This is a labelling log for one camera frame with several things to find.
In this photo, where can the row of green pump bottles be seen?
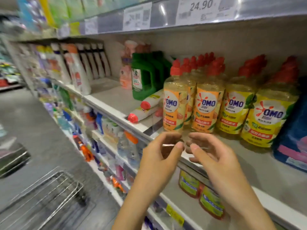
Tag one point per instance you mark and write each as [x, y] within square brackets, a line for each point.
[81, 7]

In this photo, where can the blue pump cleaner bottle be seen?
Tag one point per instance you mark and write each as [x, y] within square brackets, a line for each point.
[293, 136]

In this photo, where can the row of yellow-capped cleaner bottles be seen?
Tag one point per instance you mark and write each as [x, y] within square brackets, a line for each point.
[41, 62]

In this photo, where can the row of white green-capped bottles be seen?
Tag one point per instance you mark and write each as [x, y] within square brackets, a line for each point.
[111, 131]

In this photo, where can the distant store shelving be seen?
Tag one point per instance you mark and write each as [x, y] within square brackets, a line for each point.
[9, 74]

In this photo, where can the cluster of orange trigger sprayers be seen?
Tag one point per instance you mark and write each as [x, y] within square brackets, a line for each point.
[85, 151]

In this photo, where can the person's left forearm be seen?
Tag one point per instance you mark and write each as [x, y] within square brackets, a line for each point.
[136, 213]

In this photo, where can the person's right forearm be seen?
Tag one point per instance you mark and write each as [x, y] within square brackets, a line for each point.
[249, 217]

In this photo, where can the row of assorted cleaner packs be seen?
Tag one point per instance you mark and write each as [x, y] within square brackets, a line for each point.
[26, 12]

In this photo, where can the person's right hand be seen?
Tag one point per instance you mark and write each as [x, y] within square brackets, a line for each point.
[223, 172]

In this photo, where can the yellow price tag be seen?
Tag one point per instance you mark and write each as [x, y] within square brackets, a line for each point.
[75, 28]
[175, 215]

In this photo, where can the dark green cleaner bottle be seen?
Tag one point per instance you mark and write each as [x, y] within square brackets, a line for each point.
[164, 64]

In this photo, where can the pink twin spray bottle pack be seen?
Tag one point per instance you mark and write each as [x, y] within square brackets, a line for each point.
[127, 64]

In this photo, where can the white price tag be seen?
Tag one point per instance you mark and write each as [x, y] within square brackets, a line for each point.
[204, 9]
[91, 25]
[137, 16]

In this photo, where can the yellow green cleaner bottle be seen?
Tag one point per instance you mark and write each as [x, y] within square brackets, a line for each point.
[45, 9]

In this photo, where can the white orange-trigger spray bottle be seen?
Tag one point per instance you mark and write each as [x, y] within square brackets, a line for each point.
[60, 64]
[79, 74]

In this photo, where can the row of yellow red-capped bottles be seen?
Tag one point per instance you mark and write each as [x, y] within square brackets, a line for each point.
[206, 107]

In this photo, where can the red green-label detergent pouch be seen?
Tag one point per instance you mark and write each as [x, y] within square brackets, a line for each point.
[189, 184]
[212, 203]

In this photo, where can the green capped cleaner bottle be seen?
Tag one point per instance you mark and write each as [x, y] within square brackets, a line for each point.
[143, 79]

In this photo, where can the grey shopping cart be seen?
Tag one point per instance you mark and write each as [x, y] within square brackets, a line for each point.
[43, 203]

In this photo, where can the person's left hand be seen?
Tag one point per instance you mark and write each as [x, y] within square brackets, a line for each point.
[156, 167]

